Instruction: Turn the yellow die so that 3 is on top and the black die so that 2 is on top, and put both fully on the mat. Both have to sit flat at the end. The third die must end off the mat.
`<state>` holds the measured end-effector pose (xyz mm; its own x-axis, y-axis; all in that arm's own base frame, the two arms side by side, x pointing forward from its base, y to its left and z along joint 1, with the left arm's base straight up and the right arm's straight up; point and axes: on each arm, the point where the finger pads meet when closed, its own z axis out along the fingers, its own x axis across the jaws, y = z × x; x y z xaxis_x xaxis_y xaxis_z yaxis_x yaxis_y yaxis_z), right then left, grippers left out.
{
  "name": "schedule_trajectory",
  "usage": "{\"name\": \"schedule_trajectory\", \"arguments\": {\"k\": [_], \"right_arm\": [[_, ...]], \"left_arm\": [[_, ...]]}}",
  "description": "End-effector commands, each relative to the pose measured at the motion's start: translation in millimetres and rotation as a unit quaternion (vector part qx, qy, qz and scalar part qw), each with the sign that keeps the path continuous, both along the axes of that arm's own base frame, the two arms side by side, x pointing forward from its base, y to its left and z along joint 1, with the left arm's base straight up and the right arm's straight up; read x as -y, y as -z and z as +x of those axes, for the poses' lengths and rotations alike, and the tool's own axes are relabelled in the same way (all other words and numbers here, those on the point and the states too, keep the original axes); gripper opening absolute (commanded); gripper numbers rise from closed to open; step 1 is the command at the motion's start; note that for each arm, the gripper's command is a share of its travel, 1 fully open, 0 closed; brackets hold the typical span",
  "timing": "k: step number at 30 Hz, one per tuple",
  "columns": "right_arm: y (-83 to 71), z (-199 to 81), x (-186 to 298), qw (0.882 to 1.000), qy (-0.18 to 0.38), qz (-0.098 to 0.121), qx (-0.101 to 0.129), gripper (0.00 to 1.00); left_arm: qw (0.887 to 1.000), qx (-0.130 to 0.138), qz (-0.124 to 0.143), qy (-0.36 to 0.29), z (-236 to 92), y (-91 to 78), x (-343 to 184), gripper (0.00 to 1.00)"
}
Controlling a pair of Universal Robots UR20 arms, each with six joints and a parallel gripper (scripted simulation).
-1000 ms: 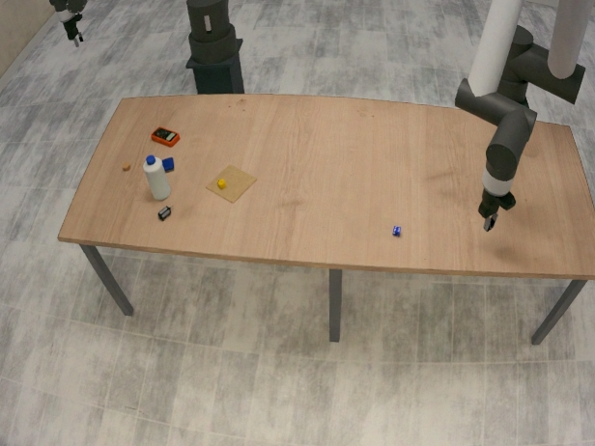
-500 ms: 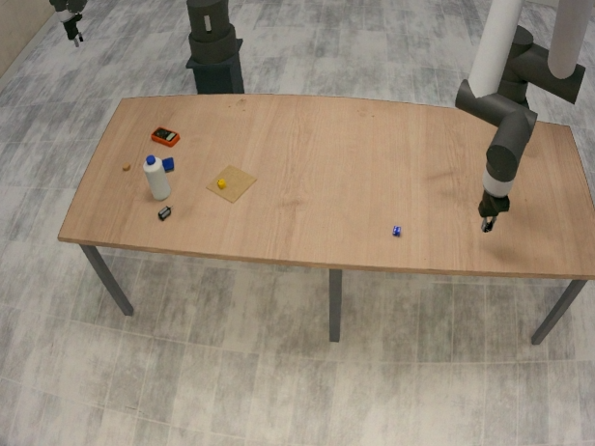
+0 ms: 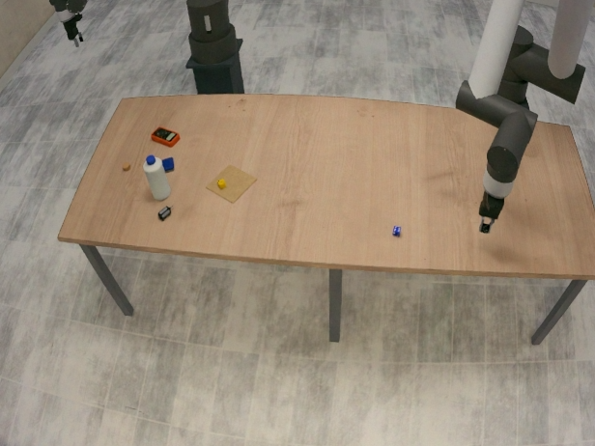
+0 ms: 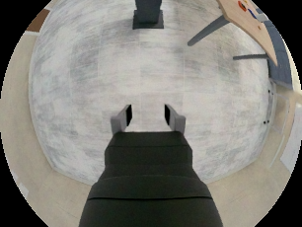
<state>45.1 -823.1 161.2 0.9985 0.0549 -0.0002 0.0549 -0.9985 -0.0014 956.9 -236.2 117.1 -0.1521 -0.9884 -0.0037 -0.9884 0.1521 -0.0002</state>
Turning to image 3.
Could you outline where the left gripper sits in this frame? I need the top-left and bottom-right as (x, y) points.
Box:
(479, 166), (515, 234)

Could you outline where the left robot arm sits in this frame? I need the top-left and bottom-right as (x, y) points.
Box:
(455, 0), (595, 183)

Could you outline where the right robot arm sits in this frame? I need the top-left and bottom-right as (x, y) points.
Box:
(49, 0), (238, 65)

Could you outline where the tan mat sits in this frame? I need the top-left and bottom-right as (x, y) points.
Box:
(206, 164), (257, 204)

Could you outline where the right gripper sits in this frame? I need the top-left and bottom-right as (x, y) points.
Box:
(56, 10), (83, 47)

